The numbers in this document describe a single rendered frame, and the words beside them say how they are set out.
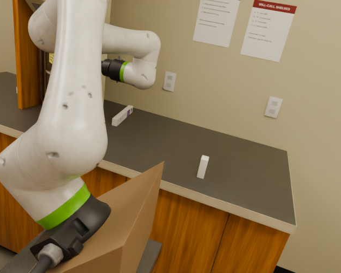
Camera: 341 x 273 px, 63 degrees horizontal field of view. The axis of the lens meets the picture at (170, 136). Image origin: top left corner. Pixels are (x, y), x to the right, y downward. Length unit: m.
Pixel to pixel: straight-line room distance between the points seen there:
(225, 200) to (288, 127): 0.76
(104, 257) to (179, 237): 0.78
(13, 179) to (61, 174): 0.13
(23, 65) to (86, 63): 1.08
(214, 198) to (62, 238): 0.64
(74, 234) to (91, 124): 0.25
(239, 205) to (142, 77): 0.63
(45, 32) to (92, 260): 0.58
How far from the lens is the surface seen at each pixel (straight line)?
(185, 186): 1.11
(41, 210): 0.64
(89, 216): 0.65
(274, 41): 1.64
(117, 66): 1.22
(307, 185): 1.88
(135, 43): 1.08
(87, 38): 0.63
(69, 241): 0.62
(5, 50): 2.48
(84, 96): 0.53
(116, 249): 0.51
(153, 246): 0.85
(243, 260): 1.29
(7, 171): 0.62
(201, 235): 1.25
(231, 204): 1.09
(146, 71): 1.16
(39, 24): 0.85
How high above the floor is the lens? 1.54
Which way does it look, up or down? 24 degrees down
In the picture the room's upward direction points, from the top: 11 degrees clockwise
